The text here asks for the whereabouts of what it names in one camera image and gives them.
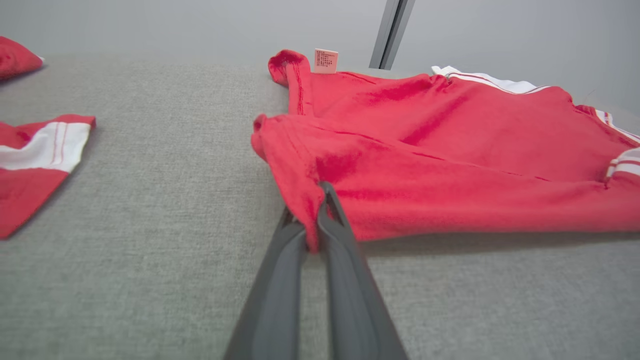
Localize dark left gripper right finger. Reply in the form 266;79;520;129
316;181;410;360

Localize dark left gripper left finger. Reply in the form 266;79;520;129
222;205;308;360

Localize red Bulls basketball jersey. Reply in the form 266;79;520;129
251;48;640;253

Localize red shorts with white stripe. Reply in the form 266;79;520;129
0;36;97;240

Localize grey partition frame post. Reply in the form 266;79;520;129
368;0;417;71

